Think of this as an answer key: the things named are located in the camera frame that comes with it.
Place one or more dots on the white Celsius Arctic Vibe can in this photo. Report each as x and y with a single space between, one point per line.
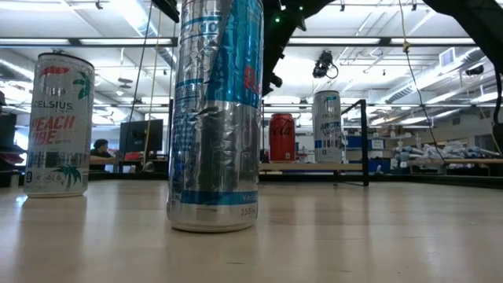
327 129

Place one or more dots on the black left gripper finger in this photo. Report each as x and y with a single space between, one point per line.
165 8

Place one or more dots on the cluttered background workbench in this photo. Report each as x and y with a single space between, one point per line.
452 161

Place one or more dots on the black ceiling dome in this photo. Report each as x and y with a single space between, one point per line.
474 70

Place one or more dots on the silver blue Red Bull can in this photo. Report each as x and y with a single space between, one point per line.
214 137

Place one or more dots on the black overhead frame beam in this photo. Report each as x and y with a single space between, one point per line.
385 41

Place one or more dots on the black overhead camera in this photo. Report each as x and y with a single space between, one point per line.
323 65

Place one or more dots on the white Celsius Peach Vibe can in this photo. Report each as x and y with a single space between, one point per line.
59 129

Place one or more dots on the red Coca-Cola can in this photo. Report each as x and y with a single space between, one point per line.
282 137

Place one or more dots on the blue background cabinet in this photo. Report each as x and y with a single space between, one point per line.
355 142

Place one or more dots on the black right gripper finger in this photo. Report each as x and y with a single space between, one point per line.
272 81

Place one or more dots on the person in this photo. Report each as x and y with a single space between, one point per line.
100 151

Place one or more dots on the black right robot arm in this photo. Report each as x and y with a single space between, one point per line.
479 23

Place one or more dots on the black background monitor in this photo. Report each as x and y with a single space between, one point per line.
141 135

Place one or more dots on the black office chair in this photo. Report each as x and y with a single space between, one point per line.
8 163

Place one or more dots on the black frame wooden shelf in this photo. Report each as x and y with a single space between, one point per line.
310 166

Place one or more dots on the black aluminium table frame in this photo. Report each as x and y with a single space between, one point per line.
432 180

